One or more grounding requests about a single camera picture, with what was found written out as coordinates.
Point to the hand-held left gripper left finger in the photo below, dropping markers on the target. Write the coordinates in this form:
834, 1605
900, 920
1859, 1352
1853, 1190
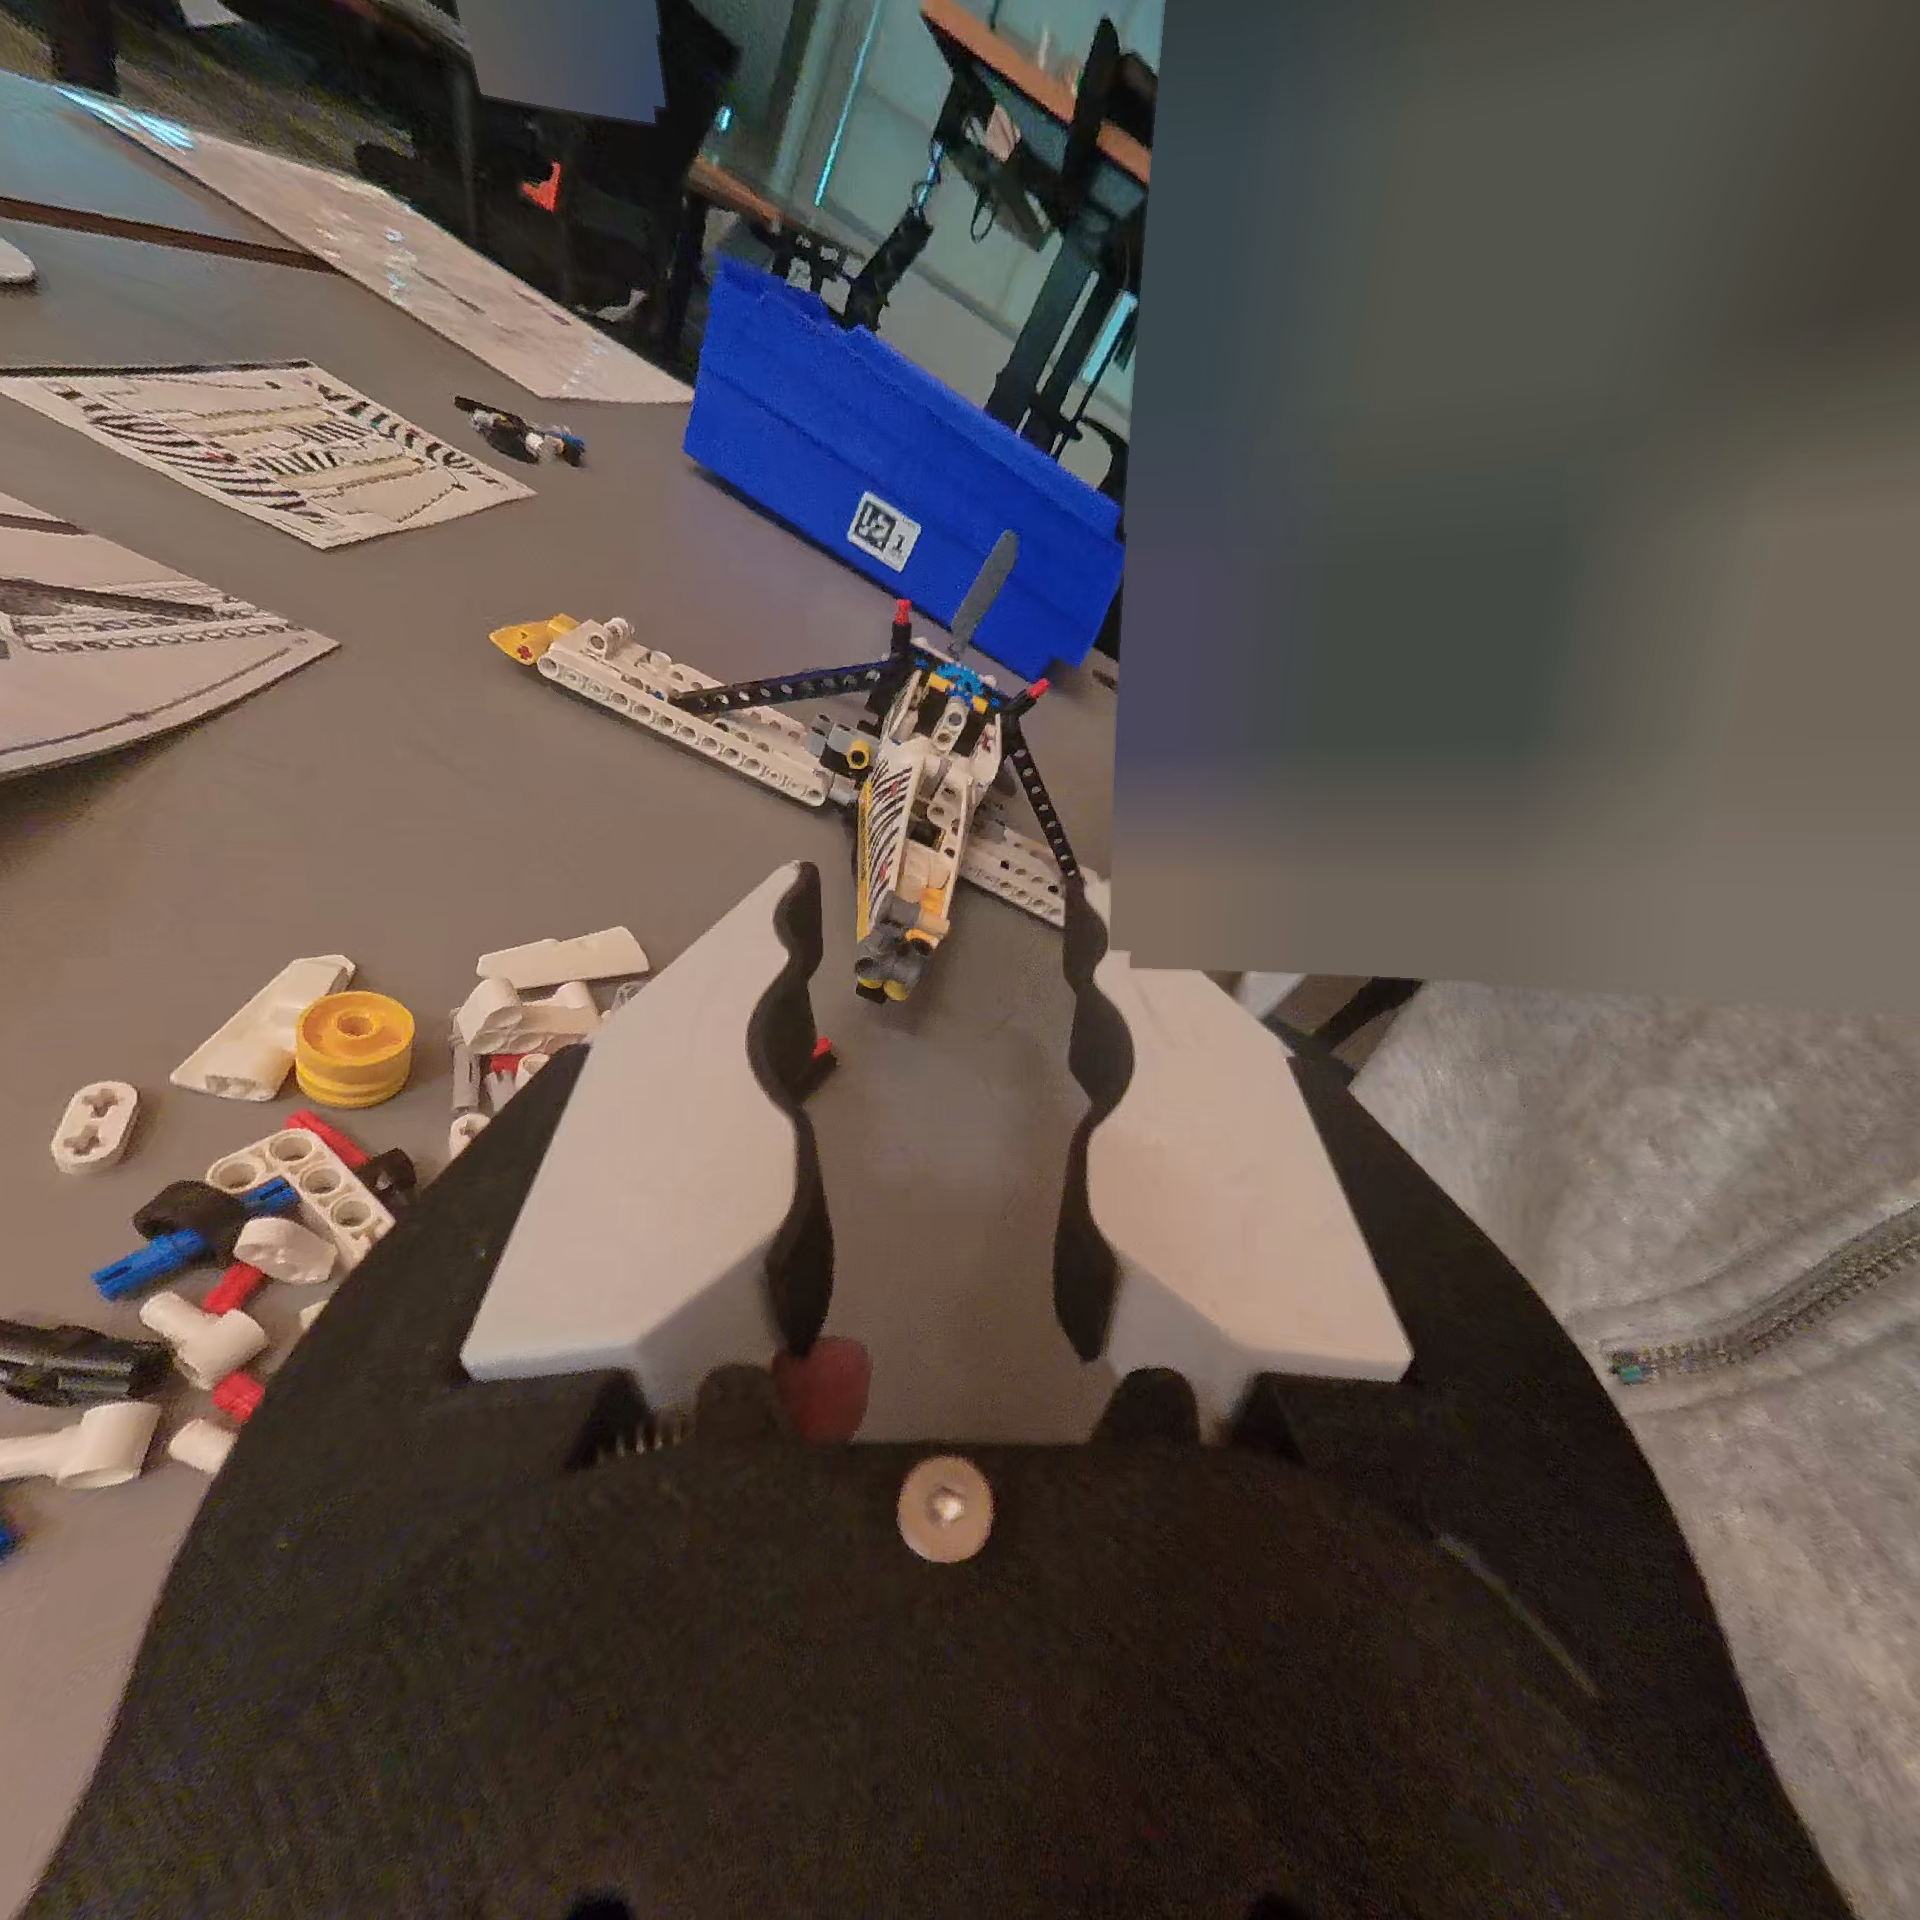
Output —
645, 1170

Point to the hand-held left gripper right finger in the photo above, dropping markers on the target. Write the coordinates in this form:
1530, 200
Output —
1245, 1200

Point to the white yellow lego airplane model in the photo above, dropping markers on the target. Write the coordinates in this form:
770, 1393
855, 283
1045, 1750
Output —
915, 781

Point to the small red black lego pin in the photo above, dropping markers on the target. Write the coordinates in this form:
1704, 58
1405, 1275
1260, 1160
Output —
822, 1058

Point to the pile of loose lego pieces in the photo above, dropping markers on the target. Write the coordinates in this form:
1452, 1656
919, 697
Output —
354, 1050

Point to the small black lego assembly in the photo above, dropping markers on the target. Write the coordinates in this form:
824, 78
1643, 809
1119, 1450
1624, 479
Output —
518, 432

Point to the lego instruction booklet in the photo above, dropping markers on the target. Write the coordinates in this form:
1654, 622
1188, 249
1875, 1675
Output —
106, 646

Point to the person's grey zip hoodie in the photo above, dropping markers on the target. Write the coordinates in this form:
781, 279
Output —
1694, 1200

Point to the blue plastic bin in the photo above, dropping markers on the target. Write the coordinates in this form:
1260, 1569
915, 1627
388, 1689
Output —
840, 435

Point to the zebra striped sticker sheet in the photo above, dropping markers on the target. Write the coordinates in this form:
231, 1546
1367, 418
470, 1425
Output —
254, 442

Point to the large printed paper sheet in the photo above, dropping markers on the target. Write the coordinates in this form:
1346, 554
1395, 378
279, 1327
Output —
451, 283

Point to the dark office chair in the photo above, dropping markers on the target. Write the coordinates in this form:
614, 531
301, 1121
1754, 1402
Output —
599, 224

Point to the white round object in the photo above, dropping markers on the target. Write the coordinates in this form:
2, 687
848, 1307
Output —
13, 259

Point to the wooden desk with black legs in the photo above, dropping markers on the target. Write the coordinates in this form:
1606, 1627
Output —
1050, 106

